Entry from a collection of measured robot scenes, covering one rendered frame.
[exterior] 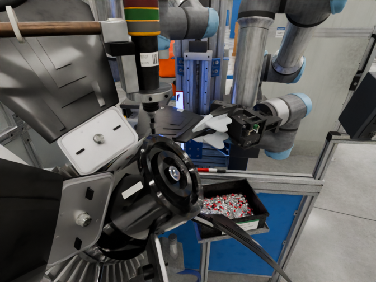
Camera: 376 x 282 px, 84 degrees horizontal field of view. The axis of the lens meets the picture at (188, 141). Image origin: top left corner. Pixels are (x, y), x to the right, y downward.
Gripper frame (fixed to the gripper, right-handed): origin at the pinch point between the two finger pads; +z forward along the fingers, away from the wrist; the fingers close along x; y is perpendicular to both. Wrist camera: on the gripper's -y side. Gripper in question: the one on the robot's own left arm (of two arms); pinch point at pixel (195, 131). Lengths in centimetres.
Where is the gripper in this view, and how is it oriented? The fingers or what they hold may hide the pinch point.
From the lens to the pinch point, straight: 45.8
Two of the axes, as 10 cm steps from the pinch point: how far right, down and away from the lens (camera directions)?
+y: 5.2, 5.3, -6.7
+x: -0.5, 8.1, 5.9
